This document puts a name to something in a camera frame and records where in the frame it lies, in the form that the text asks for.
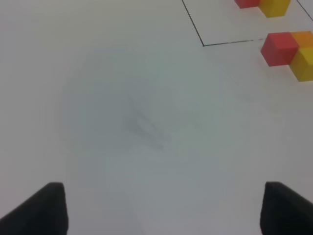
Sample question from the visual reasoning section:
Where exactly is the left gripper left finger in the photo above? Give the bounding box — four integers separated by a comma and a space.
0, 182, 68, 235

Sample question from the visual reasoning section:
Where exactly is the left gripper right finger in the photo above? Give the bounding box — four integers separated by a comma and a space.
260, 182, 313, 235

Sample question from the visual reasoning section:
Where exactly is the orange block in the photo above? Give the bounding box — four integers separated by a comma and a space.
291, 31, 313, 47

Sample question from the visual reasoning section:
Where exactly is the yellow template block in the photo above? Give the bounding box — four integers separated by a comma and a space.
259, 0, 291, 18

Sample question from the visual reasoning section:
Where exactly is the red template block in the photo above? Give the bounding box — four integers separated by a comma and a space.
234, 0, 259, 9

